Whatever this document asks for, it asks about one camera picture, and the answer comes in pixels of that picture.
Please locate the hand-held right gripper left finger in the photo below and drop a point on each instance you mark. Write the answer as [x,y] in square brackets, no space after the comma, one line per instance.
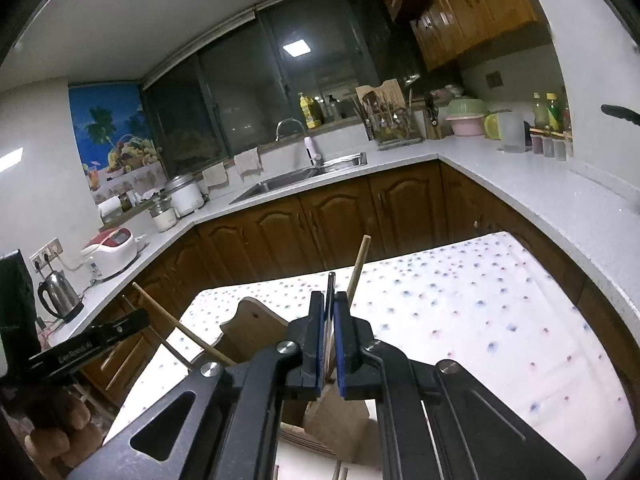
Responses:
[315,345]

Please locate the steel electric kettle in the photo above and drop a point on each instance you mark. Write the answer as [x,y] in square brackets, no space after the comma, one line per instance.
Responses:
[60,297]

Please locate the small spice jar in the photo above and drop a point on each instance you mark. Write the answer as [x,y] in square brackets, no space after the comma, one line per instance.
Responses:
[536,142]
[560,147]
[548,145]

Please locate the wooden wall cabinets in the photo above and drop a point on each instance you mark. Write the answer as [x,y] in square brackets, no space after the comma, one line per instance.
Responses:
[465,15]

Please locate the clear oil bottle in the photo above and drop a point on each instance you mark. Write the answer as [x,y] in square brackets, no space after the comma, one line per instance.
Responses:
[540,112]

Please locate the yellow-capped green bottle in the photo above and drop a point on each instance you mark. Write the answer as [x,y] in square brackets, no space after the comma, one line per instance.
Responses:
[552,112]

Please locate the tropical fruit wall poster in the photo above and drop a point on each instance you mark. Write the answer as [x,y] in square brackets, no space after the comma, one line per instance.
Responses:
[110,130]

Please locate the beige dish cloth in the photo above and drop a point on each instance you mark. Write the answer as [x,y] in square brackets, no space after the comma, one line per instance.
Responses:
[215,175]
[248,162]

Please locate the red and white rice cooker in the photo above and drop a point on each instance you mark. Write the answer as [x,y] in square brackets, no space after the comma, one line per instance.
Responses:
[112,252]

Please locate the wooden base cabinets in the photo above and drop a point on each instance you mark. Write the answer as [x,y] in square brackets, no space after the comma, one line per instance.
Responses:
[340,215]

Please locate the dotted white tablecloth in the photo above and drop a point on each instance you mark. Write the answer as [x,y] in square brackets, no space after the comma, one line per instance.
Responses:
[450,300]

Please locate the wooden utensil holder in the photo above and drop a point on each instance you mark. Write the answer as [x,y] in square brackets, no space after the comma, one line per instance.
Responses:
[260,330]

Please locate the stainless steel sink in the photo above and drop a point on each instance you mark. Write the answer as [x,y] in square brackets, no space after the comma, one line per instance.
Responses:
[280,186]

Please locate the person's left hand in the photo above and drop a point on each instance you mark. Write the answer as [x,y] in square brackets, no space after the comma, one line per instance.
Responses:
[65,430]

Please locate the white kitchen countertop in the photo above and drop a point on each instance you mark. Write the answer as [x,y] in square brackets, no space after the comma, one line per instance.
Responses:
[575,210]

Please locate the white steel pot cooker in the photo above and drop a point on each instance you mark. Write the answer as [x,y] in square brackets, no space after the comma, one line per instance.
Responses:
[184,195]

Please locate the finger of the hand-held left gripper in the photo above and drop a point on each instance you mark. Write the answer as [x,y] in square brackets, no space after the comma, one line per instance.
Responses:
[127,325]

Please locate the wooden knife block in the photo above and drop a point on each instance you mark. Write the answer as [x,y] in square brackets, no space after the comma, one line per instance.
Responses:
[433,122]

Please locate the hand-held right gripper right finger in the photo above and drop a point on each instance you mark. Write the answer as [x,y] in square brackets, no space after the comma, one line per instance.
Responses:
[341,350]

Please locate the wall power sockets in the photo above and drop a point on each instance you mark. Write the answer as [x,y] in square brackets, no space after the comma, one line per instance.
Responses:
[46,254]

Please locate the dark kitchen window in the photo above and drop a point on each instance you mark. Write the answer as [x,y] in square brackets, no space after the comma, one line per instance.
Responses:
[240,85]

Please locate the lidded glass jar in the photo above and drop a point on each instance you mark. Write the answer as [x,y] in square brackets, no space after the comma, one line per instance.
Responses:
[164,217]

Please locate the white plastic pitcher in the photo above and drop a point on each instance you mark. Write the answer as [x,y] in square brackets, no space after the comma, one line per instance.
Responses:
[511,132]

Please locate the yellow detergent bottle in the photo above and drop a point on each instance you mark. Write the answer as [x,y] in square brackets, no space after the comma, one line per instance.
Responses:
[311,112]

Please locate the paper towel roll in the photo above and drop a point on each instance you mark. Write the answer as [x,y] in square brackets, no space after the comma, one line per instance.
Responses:
[110,207]

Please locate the wooden cutting board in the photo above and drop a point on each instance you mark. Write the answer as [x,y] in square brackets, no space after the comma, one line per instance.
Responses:
[382,91]

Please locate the wooden chopstick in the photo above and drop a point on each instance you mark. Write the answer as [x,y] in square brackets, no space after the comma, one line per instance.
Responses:
[175,324]

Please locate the yellow plastic cup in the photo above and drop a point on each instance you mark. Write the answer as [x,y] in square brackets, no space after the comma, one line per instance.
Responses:
[491,127]

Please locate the clear dispenser bottle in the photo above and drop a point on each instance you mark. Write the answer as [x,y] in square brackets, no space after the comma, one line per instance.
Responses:
[332,107]

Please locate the dark wall switch plate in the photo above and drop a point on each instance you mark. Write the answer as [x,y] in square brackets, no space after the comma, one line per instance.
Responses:
[494,80]

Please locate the chrome kitchen faucet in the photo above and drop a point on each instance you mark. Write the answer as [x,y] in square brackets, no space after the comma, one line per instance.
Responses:
[312,152]

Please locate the pink plastic basin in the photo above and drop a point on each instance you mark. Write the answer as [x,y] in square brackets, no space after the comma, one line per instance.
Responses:
[465,126]

